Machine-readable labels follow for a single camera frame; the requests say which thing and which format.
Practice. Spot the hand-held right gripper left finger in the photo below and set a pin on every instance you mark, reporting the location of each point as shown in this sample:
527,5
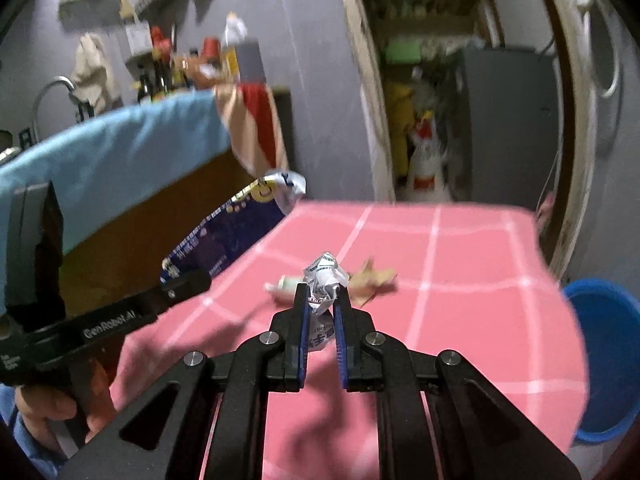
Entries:
301,340

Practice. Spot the brown wooden cabinet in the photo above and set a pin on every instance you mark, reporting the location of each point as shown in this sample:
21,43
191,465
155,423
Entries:
140,230

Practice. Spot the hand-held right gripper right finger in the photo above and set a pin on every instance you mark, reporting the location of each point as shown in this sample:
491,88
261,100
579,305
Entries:
340,345

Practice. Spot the pink rag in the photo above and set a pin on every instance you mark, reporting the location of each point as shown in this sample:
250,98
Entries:
546,210

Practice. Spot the wooden door frame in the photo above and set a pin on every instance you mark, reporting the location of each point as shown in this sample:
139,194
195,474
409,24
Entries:
367,110

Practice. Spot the person's left hand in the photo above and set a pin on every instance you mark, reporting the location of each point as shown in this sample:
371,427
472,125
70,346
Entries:
37,410

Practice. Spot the purple snack wrapper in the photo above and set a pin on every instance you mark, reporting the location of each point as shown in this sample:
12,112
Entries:
230,235

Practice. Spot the white sack red print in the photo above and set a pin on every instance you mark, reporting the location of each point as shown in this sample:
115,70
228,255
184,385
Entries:
427,170

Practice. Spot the large oil jug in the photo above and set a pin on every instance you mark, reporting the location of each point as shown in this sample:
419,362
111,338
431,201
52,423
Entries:
247,60

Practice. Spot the metal faucet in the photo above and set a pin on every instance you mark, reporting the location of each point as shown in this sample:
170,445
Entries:
52,81

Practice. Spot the pink checked cloth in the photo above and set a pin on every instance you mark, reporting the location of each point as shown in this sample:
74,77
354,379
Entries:
450,310

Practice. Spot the red cream striped towel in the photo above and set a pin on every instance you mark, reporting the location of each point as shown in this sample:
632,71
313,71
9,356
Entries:
255,125

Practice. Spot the blue plastic basin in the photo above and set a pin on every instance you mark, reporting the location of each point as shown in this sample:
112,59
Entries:
610,360

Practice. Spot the wall shelf rack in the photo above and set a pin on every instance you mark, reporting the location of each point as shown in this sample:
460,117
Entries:
162,2

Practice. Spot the green white wrapper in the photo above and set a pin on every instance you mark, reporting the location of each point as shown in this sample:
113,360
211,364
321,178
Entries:
282,287

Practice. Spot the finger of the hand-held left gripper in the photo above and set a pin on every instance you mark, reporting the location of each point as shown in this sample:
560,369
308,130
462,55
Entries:
187,287

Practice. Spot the dark glass bottle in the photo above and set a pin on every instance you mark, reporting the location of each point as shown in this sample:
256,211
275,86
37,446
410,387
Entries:
145,85
161,80

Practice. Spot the light blue cloth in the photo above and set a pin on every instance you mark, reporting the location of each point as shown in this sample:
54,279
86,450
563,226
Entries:
125,150

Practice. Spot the brown wrapper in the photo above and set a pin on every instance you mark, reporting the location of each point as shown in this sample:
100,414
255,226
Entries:
372,280

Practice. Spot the beige hanging cloth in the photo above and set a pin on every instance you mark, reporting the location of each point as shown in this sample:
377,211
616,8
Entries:
92,70

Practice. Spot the yellow bag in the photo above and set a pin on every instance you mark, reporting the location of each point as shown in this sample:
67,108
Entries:
397,130

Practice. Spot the wooden storage shelf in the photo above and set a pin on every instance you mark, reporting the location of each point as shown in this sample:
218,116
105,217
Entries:
430,22

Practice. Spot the green box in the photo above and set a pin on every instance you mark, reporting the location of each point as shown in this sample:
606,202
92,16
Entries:
402,51

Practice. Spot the red cup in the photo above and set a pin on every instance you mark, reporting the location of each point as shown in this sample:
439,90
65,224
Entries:
211,49

